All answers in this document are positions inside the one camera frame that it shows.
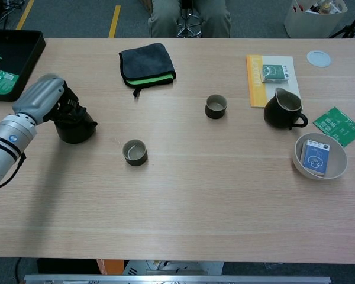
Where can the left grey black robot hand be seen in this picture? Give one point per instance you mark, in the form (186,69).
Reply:
(38,97)

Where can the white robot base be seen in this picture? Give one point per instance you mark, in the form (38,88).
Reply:
(171,266)

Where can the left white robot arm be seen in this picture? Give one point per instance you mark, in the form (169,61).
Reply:
(3,148)

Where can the green tea packet white label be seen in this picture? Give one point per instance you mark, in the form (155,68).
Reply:
(1,83)

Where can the black rectangular tray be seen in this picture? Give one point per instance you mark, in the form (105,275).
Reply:
(16,50)

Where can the dark cylindrical tea cup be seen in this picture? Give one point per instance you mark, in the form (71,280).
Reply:
(216,114)
(134,154)

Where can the grey green microfibre cloth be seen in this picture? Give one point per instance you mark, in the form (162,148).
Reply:
(145,62)

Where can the seated person legs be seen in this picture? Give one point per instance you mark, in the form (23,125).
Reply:
(162,17)

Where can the chrome stool base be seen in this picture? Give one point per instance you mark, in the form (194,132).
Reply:
(187,29)

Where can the orange part under table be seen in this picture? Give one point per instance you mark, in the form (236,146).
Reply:
(109,266)

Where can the yellow white Lexicon booklet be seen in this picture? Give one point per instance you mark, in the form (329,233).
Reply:
(256,88)

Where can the teal card box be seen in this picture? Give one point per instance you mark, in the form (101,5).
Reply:
(275,73)

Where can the black ceramic pitcher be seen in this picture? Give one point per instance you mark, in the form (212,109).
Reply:
(276,116)

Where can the white storage bin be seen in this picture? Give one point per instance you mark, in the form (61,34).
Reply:
(307,23)

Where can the blue card box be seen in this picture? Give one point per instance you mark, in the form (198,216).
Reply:
(315,158)

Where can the beige round bowl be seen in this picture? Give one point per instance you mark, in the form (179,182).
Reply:
(339,159)

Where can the black tripod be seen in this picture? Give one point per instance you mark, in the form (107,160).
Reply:
(347,29)

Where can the aluminium rail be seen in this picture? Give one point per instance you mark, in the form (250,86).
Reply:
(177,279)

